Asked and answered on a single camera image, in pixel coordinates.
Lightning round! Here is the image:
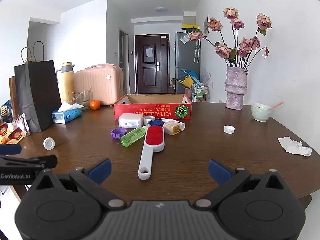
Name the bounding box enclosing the bunch of dried pink roses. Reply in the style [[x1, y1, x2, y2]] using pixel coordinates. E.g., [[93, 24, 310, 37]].
[[189, 7, 272, 69]]

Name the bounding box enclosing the white jar lid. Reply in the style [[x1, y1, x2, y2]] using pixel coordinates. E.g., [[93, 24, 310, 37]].
[[43, 137, 55, 151]]

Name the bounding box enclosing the white spray bottle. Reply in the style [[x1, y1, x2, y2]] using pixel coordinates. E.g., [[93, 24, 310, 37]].
[[161, 117, 186, 131]]

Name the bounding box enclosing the pink suitcase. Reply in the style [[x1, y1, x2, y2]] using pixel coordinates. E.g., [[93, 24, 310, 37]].
[[74, 64, 124, 105]]

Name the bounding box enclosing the yellow thermos jug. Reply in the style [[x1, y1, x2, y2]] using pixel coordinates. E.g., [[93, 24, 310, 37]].
[[55, 62, 75, 104]]

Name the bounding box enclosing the blue bag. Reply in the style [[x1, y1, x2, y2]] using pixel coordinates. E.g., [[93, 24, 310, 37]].
[[180, 68, 200, 83]]

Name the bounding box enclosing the purple textured vase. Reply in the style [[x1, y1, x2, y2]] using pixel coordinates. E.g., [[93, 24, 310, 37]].
[[224, 66, 248, 110]]

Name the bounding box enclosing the glass side door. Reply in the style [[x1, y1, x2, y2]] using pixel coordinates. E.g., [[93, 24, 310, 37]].
[[119, 27, 129, 97]]

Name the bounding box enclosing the red cardboard box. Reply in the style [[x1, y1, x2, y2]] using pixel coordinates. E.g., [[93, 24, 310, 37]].
[[113, 94, 192, 121]]

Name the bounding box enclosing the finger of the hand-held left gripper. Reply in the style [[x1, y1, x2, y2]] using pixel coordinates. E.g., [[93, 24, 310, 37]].
[[0, 144, 22, 156], [0, 154, 58, 170]]

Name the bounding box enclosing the white plastic container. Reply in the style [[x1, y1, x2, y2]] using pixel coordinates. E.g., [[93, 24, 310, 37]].
[[118, 113, 144, 128]]

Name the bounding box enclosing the wire rack cart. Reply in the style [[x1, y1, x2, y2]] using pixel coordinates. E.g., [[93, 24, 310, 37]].
[[191, 85, 209, 103]]

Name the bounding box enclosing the crumpled white tissue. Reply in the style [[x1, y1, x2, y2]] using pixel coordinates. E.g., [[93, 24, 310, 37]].
[[277, 137, 313, 157]]

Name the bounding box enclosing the dark brown door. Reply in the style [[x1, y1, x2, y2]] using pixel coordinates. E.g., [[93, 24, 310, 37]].
[[134, 34, 170, 95]]

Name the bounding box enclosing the red snack packet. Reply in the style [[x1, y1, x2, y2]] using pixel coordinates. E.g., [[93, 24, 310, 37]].
[[0, 113, 30, 145]]

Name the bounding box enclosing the grey refrigerator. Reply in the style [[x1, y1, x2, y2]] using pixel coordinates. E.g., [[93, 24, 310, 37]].
[[174, 31, 201, 94]]

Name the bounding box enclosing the white lint brush red pad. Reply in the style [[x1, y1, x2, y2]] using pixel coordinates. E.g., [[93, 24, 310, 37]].
[[138, 125, 165, 181]]

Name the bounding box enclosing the glass jug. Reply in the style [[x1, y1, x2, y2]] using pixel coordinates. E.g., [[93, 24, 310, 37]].
[[68, 88, 93, 110]]

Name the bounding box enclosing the brown paper bag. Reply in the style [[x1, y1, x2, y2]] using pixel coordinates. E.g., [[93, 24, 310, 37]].
[[9, 76, 20, 120]]

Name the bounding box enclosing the yellow bag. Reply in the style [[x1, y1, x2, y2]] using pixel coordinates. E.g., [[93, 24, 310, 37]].
[[177, 77, 194, 87]]

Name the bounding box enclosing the plain cardboard box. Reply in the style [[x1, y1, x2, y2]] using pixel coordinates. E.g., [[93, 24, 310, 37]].
[[183, 12, 197, 25]]

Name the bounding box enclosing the black paper bag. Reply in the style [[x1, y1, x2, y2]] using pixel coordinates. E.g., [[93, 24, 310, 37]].
[[14, 41, 62, 133]]

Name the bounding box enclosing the blue tissue pack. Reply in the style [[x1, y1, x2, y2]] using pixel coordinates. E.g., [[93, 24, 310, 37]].
[[52, 102, 82, 124]]

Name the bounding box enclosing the beige cube plug adapter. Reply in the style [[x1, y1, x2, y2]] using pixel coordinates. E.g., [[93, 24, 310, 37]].
[[164, 120, 182, 136]]

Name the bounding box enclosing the pale green bowl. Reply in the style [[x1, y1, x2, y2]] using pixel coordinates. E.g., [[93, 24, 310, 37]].
[[251, 103, 272, 122]]

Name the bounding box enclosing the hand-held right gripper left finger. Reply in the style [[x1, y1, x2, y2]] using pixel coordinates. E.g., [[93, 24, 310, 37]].
[[29, 158, 127, 212]]

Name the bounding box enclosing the clear folded umbrella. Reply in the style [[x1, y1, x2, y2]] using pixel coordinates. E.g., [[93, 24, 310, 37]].
[[193, 39, 200, 63]]

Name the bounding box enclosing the purple lid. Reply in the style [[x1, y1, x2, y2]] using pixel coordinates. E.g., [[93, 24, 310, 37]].
[[111, 127, 128, 140]]

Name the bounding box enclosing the green spray bottle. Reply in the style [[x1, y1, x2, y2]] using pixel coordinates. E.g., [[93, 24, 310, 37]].
[[120, 126, 148, 147]]

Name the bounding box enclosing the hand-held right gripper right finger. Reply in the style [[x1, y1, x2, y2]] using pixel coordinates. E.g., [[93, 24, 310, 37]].
[[194, 159, 292, 212]]

